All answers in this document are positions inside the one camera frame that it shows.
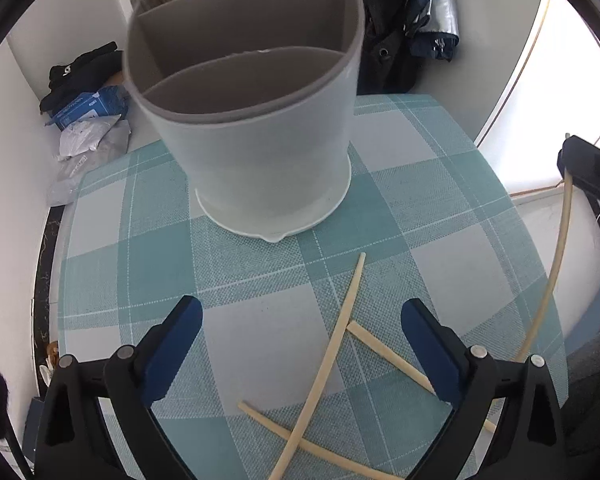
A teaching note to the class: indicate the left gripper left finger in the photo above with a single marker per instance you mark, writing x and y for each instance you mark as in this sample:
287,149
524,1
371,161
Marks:
138,376

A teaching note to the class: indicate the black hanging backpack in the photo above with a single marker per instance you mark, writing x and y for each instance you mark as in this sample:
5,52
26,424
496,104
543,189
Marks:
387,65

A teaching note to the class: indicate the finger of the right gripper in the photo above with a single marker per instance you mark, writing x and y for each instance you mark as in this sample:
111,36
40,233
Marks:
581,160

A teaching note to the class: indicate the long vertical bamboo chopstick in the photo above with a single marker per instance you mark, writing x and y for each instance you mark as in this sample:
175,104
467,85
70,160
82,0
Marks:
323,373

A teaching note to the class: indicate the teal plaid placemat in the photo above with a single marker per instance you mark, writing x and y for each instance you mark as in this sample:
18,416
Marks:
424,212

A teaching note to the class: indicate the black clothing pile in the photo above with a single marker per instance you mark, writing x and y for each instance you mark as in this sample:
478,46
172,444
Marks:
86,73

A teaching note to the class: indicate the white plastic bag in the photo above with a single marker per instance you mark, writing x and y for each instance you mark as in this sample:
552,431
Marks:
84,146

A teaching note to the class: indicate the white grey utensil holder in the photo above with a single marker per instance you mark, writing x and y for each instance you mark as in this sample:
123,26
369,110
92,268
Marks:
254,100

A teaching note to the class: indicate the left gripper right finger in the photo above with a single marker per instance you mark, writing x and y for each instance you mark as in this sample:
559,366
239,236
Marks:
464,380

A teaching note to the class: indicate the silver folded umbrella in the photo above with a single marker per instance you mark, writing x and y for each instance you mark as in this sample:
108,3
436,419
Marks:
432,26

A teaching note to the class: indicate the blue cardboard box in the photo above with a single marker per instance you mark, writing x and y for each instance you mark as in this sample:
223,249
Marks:
107,101

